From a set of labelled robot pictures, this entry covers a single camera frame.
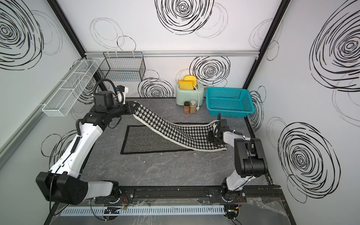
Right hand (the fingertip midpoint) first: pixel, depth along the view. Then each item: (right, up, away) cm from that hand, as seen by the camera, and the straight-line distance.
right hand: (209, 138), depth 95 cm
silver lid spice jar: (-10, +20, +10) cm, 25 cm away
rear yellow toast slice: (-12, +44, +10) cm, 46 cm away
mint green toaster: (-17, +30, +10) cm, 36 cm away
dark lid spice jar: (-15, +21, +10) cm, 28 cm away
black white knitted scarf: (-10, +2, +1) cm, 10 cm away
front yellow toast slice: (-16, +38, +8) cm, 42 cm away
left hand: (-43, +23, -20) cm, 52 cm away
